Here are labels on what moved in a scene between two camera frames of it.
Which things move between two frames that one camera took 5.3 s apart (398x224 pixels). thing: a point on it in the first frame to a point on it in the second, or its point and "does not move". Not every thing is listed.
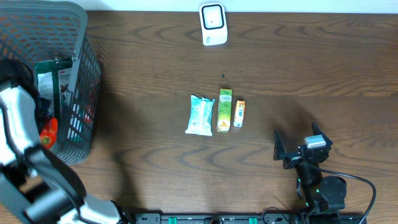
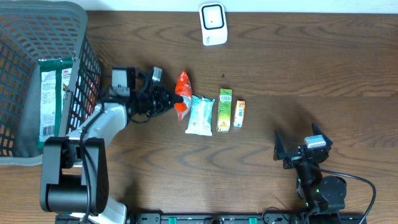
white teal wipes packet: [200, 116] does not move
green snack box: [225, 110] does not move
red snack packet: [48, 135] to [183, 88]
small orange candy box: [239, 113] does not move
